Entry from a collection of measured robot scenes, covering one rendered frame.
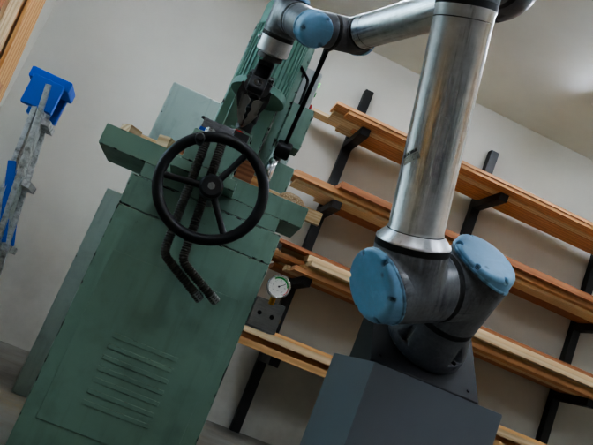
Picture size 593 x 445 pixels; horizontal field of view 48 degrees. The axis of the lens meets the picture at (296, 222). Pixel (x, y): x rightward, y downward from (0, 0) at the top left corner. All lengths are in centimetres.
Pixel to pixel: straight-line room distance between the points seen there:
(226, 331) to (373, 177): 292
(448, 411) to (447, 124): 58
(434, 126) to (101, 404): 110
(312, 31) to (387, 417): 93
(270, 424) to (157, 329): 263
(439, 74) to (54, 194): 336
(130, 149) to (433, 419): 105
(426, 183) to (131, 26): 355
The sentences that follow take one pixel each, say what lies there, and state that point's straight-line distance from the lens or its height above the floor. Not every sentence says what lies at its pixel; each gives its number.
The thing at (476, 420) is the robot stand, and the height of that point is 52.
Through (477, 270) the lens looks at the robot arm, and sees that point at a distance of 137.
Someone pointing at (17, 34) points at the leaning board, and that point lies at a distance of 381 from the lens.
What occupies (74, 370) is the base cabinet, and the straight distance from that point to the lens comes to 183.
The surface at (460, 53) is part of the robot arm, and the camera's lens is 126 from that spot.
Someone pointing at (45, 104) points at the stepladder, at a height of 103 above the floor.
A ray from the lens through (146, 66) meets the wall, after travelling 452.
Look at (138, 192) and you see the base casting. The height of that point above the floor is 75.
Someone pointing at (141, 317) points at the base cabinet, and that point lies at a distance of 181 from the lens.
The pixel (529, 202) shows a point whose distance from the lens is 452.
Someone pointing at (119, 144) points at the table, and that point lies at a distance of 188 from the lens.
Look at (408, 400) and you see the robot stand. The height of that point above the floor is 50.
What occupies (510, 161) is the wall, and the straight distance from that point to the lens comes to 505.
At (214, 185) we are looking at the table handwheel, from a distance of 165.
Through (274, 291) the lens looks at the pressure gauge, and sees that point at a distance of 176.
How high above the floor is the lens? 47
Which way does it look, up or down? 12 degrees up
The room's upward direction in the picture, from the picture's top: 22 degrees clockwise
